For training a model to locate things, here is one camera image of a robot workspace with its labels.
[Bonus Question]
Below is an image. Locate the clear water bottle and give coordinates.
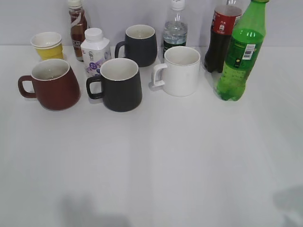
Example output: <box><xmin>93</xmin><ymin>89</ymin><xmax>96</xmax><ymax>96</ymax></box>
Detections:
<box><xmin>162</xmin><ymin>0</ymin><xmax>187</xmax><ymax>56</ymax></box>

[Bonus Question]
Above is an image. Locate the dark mug rear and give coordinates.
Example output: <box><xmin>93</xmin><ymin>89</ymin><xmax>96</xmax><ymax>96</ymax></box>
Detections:
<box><xmin>115</xmin><ymin>25</ymin><xmax>158</xmax><ymax>67</ymax></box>

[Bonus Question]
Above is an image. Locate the white ceramic mug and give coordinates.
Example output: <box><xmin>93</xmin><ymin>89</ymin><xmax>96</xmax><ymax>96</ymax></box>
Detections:
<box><xmin>151</xmin><ymin>46</ymin><xmax>201</xmax><ymax>97</ymax></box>

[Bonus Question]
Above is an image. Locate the yellow paper cup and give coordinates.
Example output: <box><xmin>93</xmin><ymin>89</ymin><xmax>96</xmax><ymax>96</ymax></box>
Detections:
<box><xmin>30</xmin><ymin>32</ymin><xmax>64</xmax><ymax>61</ymax></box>

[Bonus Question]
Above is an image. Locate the red ceramic mug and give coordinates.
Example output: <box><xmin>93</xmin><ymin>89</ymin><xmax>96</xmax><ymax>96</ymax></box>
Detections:
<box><xmin>18</xmin><ymin>59</ymin><xmax>80</xmax><ymax>111</ymax></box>

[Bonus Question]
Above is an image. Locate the cola bottle red label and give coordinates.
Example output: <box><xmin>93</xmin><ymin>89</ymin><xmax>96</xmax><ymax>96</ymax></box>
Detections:
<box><xmin>204</xmin><ymin>0</ymin><xmax>243</xmax><ymax>73</ymax></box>

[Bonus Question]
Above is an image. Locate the brown coffee drink bottle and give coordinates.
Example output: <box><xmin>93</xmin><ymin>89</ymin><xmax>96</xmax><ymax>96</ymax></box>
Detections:
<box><xmin>68</xmin><ymin>0</ymin><xmax>88</xmax><ymax>61</ymax></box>

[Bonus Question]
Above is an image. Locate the black mug front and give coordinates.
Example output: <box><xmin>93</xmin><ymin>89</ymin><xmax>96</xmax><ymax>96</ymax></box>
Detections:
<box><xmin>86</xmin><ymin>58</ymin><xmax>143</xmax><ymax>112</ymax></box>

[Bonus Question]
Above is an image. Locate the green plastic soda bottle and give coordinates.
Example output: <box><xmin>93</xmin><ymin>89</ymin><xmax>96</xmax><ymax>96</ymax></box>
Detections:
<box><xmin>216</xmin><ymin>0</ymin><xmax>268</xmax><ymax>101</ymax></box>

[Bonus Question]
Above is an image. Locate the white yogurt drink bottle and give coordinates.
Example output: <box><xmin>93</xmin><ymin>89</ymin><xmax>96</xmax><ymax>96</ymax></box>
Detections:
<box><xmin>80</xmin><ymin>28</ymin><xmax>112</xmax><ymax>77</ymax></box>

